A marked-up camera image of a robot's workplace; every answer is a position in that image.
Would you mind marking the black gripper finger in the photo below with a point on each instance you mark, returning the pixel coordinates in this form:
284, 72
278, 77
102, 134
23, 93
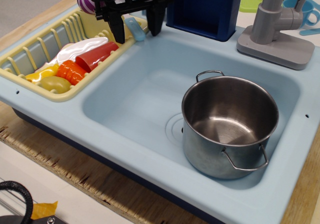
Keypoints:
116, 25
155, 16

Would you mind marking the white spoon with blue handle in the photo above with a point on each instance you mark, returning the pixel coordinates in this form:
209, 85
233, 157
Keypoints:
134, 27

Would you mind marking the stainless steel pot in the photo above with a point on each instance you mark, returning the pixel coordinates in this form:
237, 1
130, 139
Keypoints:
227, 124

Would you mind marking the red plastic cup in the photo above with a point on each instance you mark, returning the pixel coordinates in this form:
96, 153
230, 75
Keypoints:
90, 59

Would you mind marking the white plastic plate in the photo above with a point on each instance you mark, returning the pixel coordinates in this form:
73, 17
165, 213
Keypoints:
72, 50

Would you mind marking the dark blue plastic box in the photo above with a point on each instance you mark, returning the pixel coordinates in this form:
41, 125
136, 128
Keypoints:
214, 19

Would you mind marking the orange toy carrot piece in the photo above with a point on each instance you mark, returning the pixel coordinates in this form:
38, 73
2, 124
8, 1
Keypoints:
71, 71

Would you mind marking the yellow toy food piece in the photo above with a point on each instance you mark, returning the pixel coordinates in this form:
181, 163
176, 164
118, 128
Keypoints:
46, 72

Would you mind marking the olive green toy potato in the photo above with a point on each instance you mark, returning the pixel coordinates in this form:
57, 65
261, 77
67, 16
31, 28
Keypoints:
55, 84

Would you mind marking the green plastic cutting board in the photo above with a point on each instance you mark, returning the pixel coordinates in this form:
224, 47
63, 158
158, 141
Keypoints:
249, 6

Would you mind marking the light blue toy sink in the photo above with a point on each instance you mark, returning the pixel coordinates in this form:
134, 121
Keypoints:
130, 114

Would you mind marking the cream yellow dish rack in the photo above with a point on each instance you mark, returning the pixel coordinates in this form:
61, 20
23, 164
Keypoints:
40, 46

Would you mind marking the grey toy faucet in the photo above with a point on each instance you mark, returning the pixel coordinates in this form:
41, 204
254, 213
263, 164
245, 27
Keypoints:
265, 39

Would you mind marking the light blue plastic cup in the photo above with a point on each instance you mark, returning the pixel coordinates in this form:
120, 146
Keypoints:
311, 16

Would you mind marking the blue plastic utensil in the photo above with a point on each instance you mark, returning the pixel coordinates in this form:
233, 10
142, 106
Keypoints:
309, 32

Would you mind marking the wooden board under sink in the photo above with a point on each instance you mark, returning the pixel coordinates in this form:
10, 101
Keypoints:
86, 191

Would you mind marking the yellow tape piece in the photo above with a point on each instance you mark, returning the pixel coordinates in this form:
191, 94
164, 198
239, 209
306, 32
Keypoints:
41, 210

